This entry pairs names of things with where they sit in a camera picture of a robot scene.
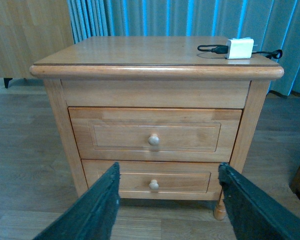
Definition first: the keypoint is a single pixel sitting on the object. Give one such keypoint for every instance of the wooden drawer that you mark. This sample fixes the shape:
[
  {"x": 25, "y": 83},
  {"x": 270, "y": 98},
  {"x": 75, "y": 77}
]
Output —
[
  {"x": 159, "y": 179},
  {"x": 155, "y": 134}
]

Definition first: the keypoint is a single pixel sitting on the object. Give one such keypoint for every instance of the light wood cabinet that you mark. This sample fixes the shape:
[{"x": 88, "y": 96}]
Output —
[{"x": 31, "y": 30}]

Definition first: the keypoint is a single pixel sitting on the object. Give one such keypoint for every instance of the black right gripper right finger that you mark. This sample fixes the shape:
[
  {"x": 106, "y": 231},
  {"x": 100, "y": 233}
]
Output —
[{"x": 253, "y": 214}]

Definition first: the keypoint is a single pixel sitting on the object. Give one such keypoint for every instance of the wooden nightstand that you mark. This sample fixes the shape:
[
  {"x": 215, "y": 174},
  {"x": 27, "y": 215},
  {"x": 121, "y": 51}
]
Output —
[{"x": 154, "y": 72}]

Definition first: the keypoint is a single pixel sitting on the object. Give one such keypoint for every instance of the grey pleated curtain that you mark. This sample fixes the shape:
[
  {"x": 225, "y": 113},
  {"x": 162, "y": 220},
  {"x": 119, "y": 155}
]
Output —
[{"x": 272, "y": 24}]

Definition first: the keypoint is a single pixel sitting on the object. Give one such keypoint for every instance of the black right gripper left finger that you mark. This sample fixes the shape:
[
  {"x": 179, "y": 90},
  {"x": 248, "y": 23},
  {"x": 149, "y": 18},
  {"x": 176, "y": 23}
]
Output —
[{"x": 93, "y": 215}]

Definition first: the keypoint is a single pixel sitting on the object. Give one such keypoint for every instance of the white power adapter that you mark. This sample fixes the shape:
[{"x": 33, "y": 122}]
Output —
[{"x": 239, "y": 48}]

